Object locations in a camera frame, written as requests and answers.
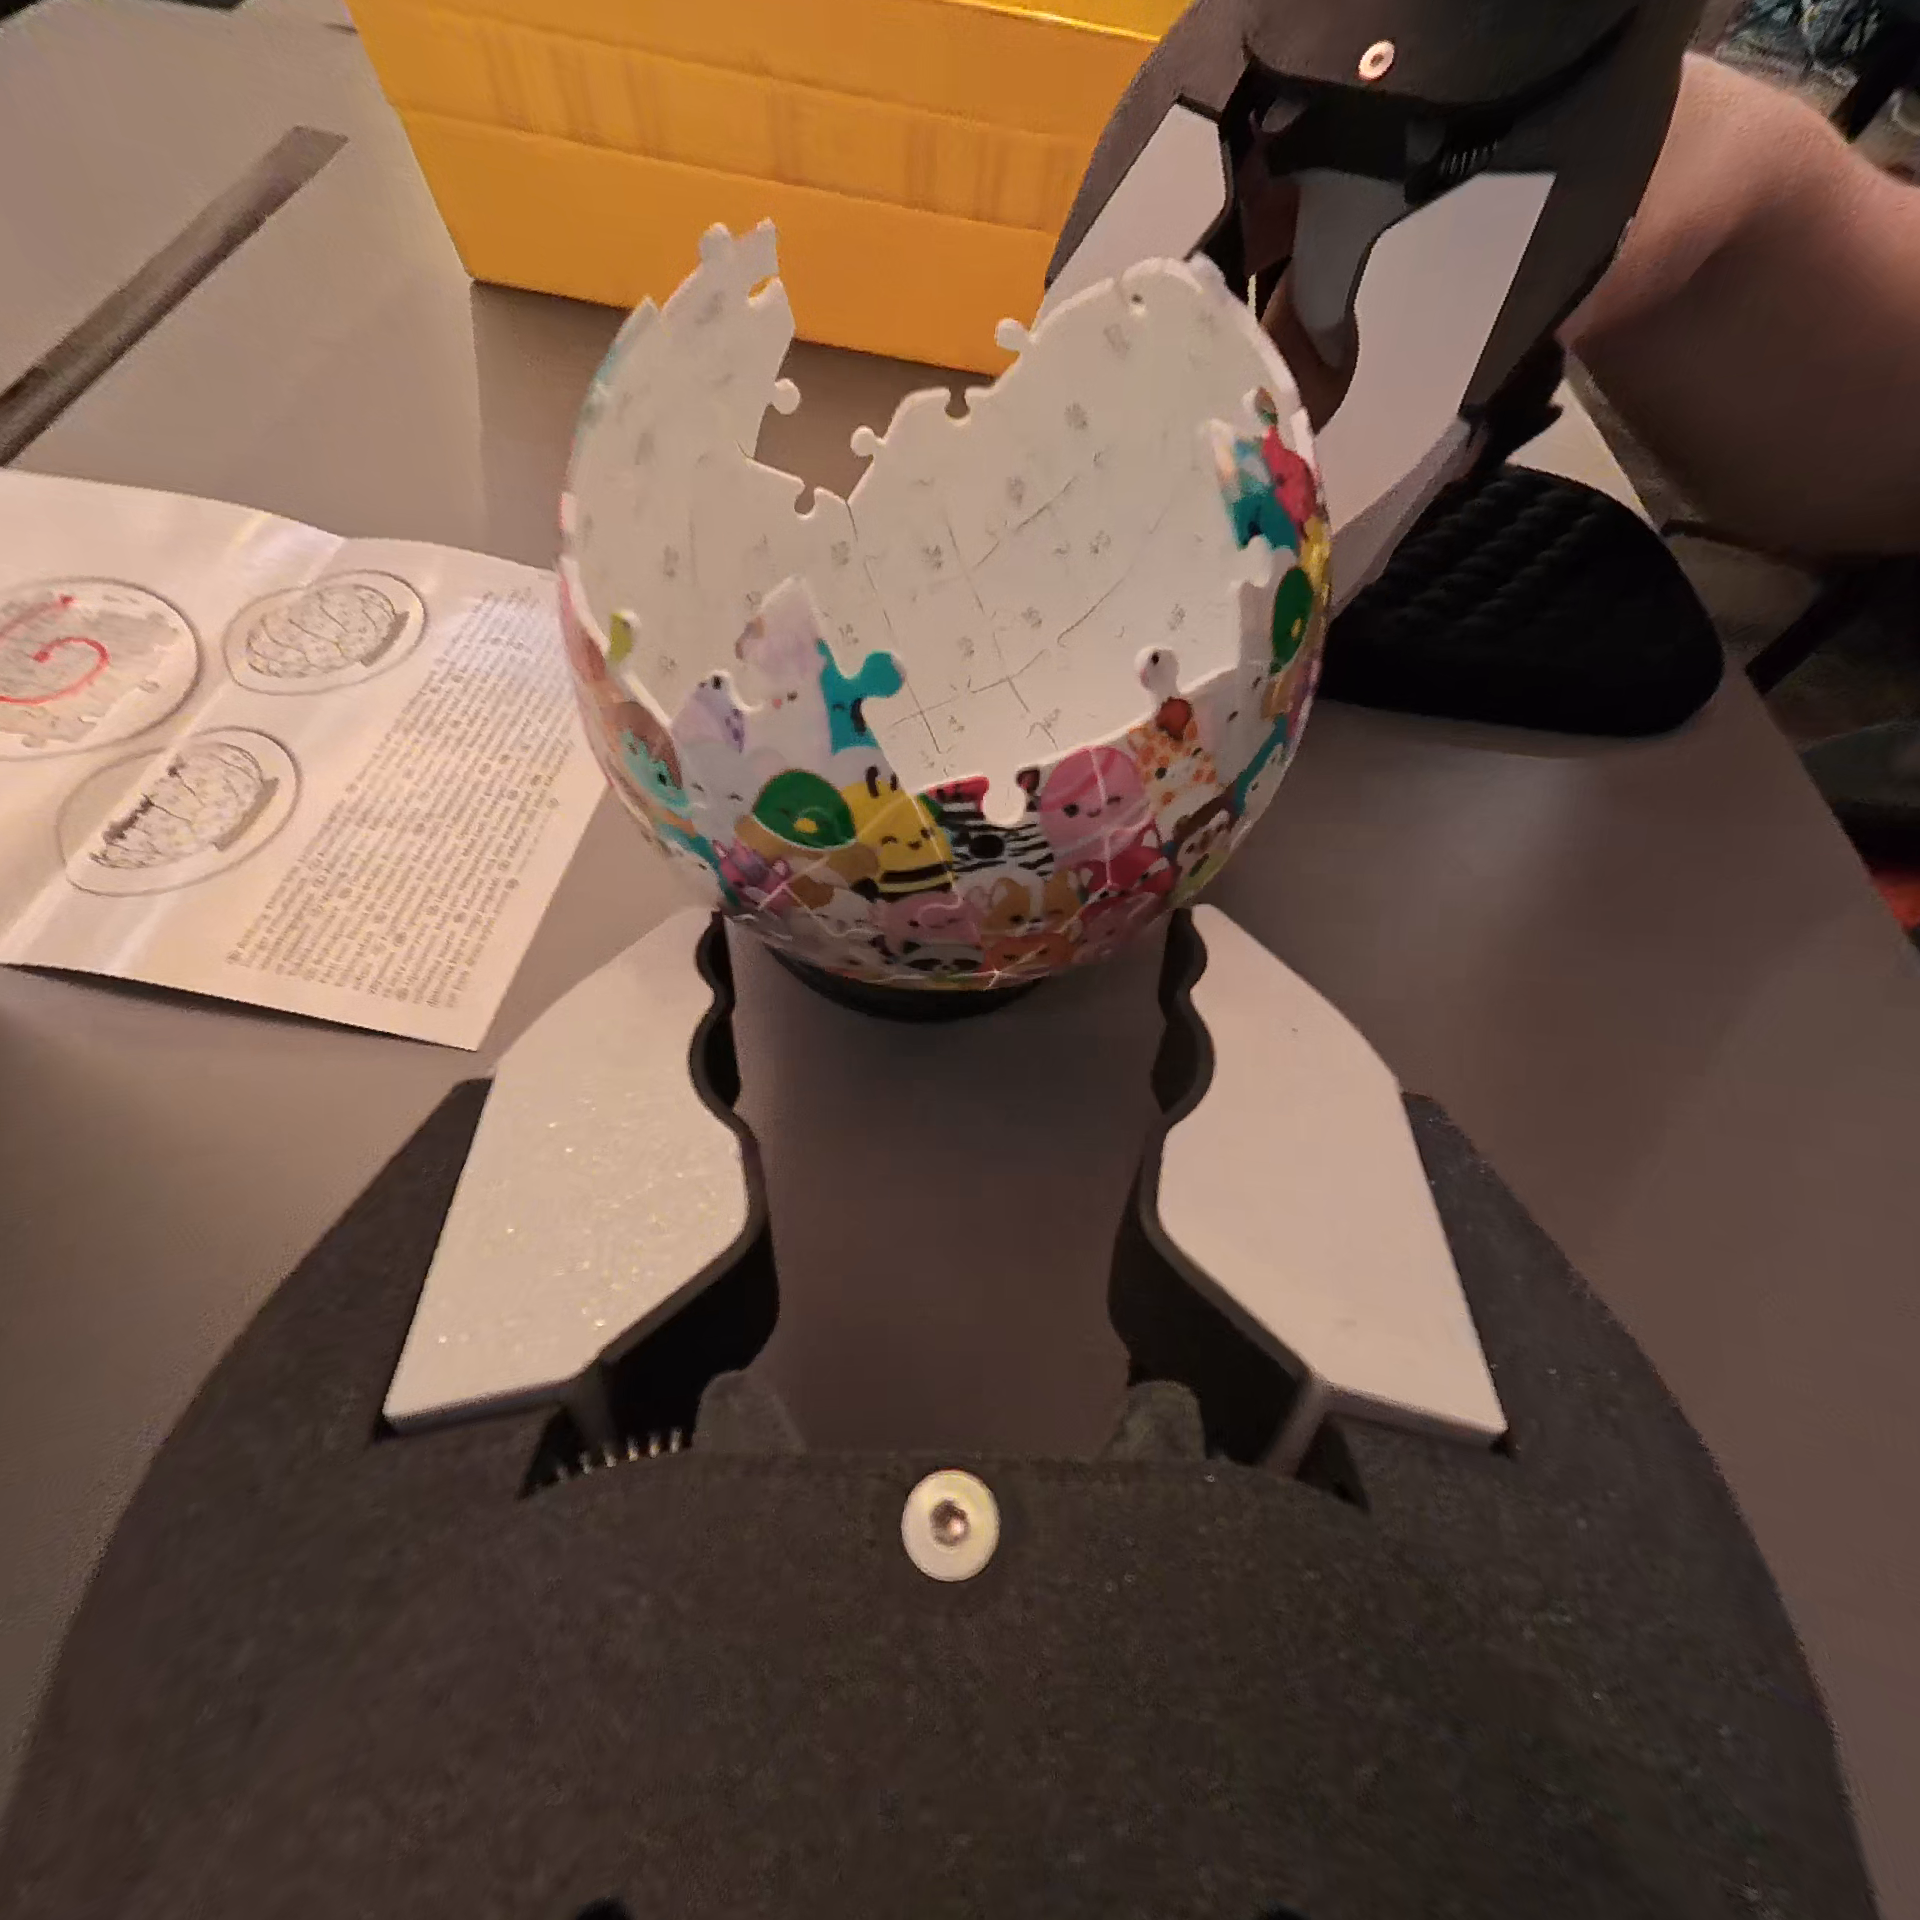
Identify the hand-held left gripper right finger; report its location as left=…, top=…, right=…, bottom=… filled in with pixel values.
left=1117, top=902, right=1508, bottom=1470

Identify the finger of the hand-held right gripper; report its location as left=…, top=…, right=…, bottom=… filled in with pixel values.
left=1054, top=93, right=1260, bottom=291
left=1305, top=169, right=1557, bottom=529

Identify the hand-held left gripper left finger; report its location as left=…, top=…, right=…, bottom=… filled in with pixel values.
left=381, top=908, right=781, bottom=1445

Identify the colourful puzzle ball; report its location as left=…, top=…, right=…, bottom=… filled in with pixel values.
left=559, top=220, right=1335, bottom=999

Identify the person's right forearm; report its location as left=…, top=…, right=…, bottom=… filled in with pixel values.
left=1558, top=52, right=1920, bottom=559

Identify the black ball stand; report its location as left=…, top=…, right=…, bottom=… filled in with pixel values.
left=773, top=942, right=1056, bottom=1027

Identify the yellow cardboard box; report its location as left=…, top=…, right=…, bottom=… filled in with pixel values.
left=344, top=0, right=1205, bottom=376

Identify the white instruction leaflet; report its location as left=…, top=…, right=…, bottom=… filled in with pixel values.
left=0, top=468, right=605, bottom=1051

